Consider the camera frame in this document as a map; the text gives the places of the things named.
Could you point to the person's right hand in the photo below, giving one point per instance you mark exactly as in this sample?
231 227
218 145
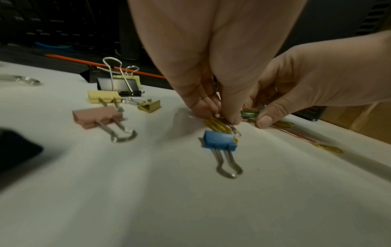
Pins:
320 77

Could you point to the person's left hand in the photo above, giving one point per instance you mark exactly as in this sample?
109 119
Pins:
213 48

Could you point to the pile of colorful paper clips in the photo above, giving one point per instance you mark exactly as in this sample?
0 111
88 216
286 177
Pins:
284 124

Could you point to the single blue binder clip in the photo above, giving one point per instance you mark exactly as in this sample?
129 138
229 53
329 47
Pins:
218 141

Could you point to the pile of mixed coloured clips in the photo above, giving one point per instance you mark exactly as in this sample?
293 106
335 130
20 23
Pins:
110 84

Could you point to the black keyboard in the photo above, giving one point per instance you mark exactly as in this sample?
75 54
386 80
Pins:
45 21

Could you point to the black laptop with orange stripe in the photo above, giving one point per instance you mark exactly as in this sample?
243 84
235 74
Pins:
30 60

